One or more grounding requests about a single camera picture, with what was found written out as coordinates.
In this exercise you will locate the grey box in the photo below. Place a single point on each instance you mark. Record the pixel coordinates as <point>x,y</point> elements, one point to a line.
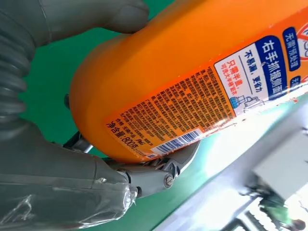
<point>284,165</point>

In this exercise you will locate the ribbed grey right arm sleeve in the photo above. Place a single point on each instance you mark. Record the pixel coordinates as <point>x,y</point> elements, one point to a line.
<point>12,79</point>

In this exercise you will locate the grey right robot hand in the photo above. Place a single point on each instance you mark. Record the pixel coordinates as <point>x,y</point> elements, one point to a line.
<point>47,185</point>

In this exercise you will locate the dark green machine part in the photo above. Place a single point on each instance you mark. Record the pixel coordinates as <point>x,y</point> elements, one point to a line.
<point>274,207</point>

